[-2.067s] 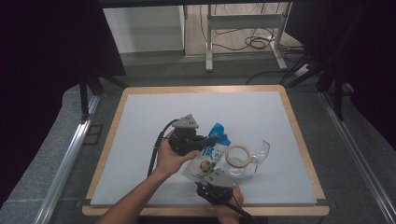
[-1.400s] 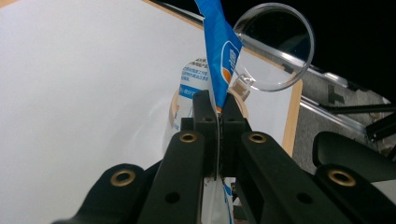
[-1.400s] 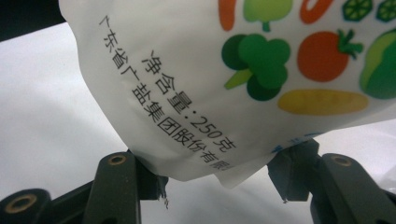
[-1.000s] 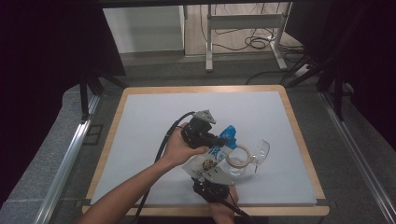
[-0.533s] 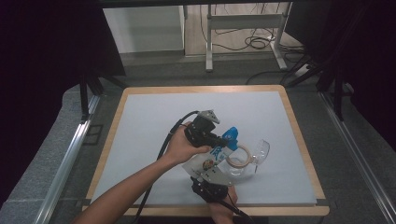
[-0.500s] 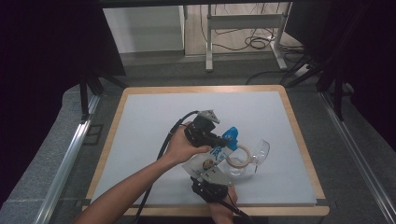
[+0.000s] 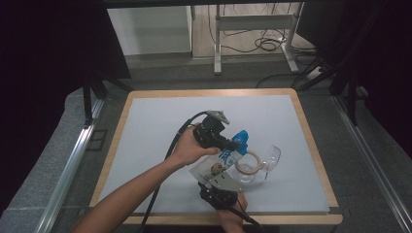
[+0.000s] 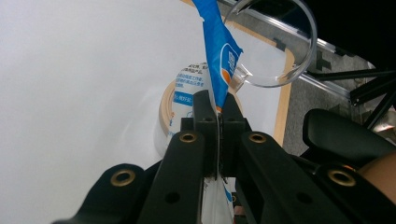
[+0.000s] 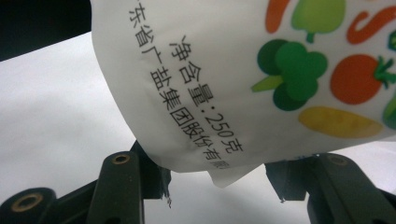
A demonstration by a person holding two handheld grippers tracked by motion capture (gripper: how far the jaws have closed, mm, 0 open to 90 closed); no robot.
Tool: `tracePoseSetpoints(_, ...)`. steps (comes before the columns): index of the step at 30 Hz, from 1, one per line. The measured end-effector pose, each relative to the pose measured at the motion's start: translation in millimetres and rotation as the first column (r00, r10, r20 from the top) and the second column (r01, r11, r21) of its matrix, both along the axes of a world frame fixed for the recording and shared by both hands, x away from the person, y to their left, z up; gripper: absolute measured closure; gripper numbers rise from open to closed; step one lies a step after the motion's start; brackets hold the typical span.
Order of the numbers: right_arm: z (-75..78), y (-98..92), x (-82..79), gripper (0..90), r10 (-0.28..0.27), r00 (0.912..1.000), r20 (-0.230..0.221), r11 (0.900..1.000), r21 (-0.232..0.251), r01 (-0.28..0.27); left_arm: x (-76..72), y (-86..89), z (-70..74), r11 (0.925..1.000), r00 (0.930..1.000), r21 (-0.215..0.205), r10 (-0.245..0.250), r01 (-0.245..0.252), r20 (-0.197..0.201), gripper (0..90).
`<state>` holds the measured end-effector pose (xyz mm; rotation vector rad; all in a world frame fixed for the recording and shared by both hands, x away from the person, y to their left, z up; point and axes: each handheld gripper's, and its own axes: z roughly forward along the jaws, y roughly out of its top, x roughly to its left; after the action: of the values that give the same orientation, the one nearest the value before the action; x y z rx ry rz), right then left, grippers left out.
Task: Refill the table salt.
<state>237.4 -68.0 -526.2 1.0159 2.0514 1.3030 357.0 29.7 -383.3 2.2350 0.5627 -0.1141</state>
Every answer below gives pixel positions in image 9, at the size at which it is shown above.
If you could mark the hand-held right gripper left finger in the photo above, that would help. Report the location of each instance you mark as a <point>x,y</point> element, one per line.
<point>120,186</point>

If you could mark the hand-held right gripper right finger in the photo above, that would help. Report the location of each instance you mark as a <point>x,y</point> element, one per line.
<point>336,189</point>

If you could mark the white and blue salt bag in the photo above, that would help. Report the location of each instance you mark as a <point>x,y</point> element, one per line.
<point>218,77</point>

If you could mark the light grey table mat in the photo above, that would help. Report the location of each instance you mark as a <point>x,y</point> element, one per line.
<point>46,124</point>

